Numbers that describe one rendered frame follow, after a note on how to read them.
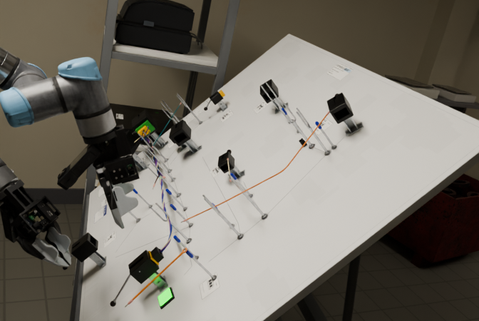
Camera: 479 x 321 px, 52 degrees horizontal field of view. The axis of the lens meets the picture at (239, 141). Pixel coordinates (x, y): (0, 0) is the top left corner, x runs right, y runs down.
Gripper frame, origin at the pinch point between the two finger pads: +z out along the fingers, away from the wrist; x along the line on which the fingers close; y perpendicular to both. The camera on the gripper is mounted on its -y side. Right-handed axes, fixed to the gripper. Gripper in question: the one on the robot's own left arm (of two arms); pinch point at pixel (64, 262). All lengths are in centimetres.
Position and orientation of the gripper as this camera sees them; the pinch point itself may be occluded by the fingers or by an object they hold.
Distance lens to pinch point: 120.1
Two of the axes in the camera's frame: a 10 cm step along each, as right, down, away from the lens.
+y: 6.0, -4.3, -6.8
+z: 6.4, 7.6, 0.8
